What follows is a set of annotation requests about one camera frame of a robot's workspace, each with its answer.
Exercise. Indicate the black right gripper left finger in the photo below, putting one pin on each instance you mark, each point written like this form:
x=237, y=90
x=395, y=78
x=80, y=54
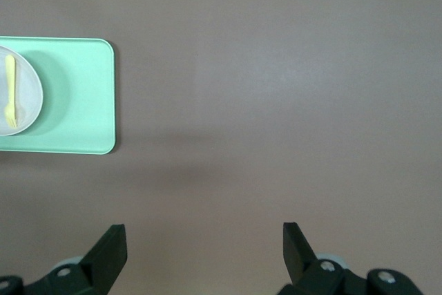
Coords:
x=103, y=260

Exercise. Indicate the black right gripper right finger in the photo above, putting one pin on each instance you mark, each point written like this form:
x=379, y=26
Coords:
x=297, y=257

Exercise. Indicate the yellow plastic fork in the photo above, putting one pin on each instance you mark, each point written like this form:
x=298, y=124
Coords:
x=10, y=81

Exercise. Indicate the beige round plate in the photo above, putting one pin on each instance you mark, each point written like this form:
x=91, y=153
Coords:
x=29, y=91

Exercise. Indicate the light green rectangular tray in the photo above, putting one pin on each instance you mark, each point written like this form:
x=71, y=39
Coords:
x=83, y=101

